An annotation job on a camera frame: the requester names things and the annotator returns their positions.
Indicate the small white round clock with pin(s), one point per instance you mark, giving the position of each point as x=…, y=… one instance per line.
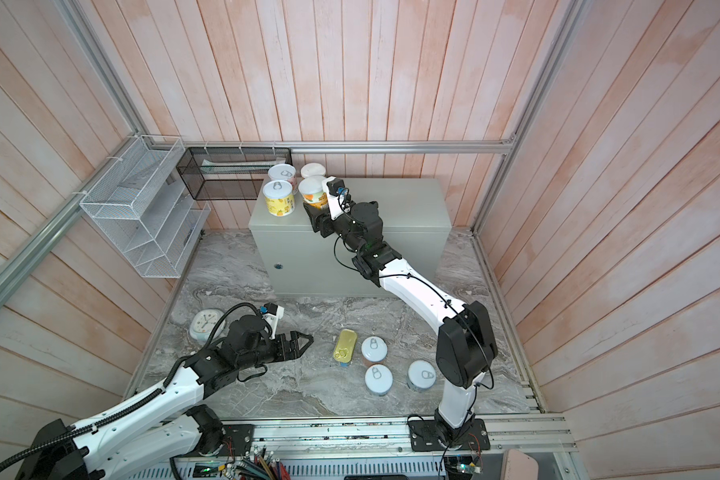
x=203, y=323

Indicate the teal label pull-tab can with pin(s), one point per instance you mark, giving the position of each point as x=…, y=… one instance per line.
x=421, y=376

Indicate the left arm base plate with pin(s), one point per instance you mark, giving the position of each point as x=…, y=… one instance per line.
x=226, y=441

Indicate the yellow can plain lid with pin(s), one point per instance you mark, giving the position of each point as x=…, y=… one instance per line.
x=313, y=170

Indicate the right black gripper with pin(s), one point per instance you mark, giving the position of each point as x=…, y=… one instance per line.
x=322, y=222

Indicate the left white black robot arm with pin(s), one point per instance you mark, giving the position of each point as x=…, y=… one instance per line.
x=169, y=419

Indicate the blue label pull-tab can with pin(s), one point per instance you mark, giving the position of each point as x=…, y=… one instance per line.
x=378, y=379

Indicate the brown label pull-tab can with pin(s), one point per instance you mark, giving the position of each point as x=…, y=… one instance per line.
x=374, y=350

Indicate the orange can plain lid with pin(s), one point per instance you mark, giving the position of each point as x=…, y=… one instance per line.
x=312, y=191

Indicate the white wire mesh shelf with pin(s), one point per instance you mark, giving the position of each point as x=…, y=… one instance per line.
x=145, y=209

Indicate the black mesh wall basket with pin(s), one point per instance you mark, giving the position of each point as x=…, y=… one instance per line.
x=228, y=173

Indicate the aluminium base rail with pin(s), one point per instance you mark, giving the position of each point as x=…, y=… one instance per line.
x=337, y=448

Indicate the grey metal cabinet box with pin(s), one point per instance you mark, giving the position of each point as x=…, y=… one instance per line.
x=300, y=262

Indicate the pink label white can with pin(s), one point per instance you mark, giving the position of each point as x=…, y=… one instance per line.
x=283, y=172

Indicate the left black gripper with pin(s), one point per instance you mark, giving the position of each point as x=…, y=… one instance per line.
x=296, y=352

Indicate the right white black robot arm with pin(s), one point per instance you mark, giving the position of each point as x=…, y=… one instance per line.
x=466, y=345

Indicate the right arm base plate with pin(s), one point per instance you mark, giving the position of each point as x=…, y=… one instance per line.
x=430, y=435

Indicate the yellow oval sardine tin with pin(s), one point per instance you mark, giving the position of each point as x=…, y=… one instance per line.
x=344, y=347

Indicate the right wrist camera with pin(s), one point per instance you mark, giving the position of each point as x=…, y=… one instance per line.
x=337, y=196

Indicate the yellow label white-lid can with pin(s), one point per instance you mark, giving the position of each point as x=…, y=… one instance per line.
x=279, y=197

